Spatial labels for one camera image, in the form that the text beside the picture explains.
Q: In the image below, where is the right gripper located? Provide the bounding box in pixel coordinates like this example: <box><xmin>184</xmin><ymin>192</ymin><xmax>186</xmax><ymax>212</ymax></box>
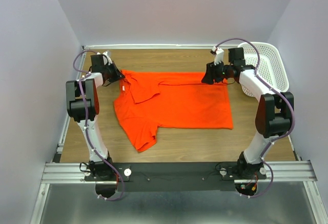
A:
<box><xmin>200</xmin><ymin>59</ymin><xmax>233</xmax><ymax>85</ymax></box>

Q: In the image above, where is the orange t-shirt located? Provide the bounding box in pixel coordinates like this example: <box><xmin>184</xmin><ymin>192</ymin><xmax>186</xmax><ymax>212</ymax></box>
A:
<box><xmin>114</xmin><ymin>70</ymin><xmax>233</xmax><ymax>152</ymax></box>

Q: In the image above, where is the white perforated basket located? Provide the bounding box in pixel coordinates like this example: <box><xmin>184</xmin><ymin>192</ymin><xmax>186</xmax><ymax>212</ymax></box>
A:
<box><xmin>238</xmin><ymin>42</ymin><xmax>290</xmax><ymax>97</ymax></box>

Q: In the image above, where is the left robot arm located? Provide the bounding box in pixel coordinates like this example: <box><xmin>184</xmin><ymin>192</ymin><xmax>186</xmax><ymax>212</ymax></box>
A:
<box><xmin>66</xmin><ymin>51</ymin><xmax>125</xmax><ymax>181</ymax></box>

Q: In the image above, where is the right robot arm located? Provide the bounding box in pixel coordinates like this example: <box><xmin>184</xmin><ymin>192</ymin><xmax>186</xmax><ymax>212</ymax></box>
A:
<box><xmin>201</xmin><ymin>46</ymin><xmax>294</xmax><ymax>179</ymax></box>

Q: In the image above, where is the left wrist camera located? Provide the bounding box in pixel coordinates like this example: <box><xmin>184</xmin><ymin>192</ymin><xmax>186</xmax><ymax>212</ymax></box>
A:
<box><xmin>102</xmin><ymin>51</ymin><xmax>113</xmax><ymax>65</ymax></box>

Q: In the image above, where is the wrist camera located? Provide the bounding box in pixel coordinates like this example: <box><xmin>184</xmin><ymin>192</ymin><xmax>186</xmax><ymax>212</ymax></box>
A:
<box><xmin>210</xmin><ymin>46</ymin><xmax>224</xmax><ymax>65</ymax></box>
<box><xmin>102</xmin><ymin>51</ymin><xmax>113</xmax><ymax>65</ymax></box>

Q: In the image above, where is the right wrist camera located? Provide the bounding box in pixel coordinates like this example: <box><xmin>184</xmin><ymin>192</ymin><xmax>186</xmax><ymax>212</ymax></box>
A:
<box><xmin>210</xmin><ymin>46</ymin><xmax>224</xmax><ymax>65</ymax></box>

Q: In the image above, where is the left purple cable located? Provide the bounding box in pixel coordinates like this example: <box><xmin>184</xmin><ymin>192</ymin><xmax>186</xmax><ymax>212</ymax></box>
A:
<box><xmin>73</xmin><ymin>50</ymin><xmax>125</xmax><ymax>201</ymax></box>

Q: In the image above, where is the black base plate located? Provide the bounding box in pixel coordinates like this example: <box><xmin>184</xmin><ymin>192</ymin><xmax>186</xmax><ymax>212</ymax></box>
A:
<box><xmin>79</xmin><ymin>161</ymin><xmax>266</xmax><ymax>194</ymax></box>

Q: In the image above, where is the aluminium left rail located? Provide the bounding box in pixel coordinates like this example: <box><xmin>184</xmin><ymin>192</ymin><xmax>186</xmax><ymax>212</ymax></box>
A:
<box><xmin>51</xmin><ymin>48</ymin><xmax>87</xmax><ymax>163</ymax></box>

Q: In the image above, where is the aluminium front rail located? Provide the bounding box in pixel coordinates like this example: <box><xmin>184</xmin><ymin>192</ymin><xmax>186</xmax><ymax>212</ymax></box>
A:
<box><xmin>41</xmin><ymin>161</ymin><xmax>317</xmax><ymax>184</ymax></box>

